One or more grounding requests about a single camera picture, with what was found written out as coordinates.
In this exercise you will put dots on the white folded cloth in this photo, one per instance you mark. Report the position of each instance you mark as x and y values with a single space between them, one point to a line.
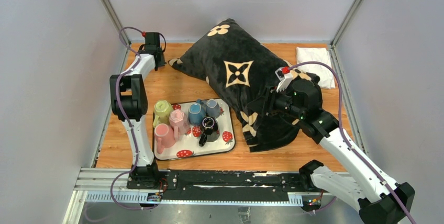
303 55

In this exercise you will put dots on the pink octagonal mug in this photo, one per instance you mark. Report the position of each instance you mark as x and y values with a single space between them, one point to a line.
179 122

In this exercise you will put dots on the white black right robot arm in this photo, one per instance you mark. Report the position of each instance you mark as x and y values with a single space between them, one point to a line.
377 197

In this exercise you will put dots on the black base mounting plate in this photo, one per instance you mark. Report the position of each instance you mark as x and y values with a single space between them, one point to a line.
228 187

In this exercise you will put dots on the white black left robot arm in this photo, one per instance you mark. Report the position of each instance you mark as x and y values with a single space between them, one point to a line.
130 104

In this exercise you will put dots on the black mug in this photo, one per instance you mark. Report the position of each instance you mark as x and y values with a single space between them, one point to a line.
210 131

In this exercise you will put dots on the grey blue dotted mug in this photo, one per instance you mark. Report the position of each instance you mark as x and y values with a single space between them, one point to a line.
212 108

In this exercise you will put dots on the black floral plush blanket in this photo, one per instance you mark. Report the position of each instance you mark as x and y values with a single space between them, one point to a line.
240 69

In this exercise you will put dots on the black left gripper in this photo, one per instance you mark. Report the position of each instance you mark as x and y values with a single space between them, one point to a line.
158 58

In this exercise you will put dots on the white strawberry tray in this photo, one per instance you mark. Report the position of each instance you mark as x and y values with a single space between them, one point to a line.
188 144

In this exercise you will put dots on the green octagonal mug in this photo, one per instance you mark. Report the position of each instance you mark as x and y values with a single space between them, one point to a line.
162 110

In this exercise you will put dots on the pink round mug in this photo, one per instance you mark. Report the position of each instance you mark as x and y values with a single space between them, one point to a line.
164 137

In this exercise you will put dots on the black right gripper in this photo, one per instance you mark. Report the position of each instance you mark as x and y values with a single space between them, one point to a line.
266 101

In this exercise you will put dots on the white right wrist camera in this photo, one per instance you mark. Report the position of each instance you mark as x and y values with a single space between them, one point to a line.
285 77

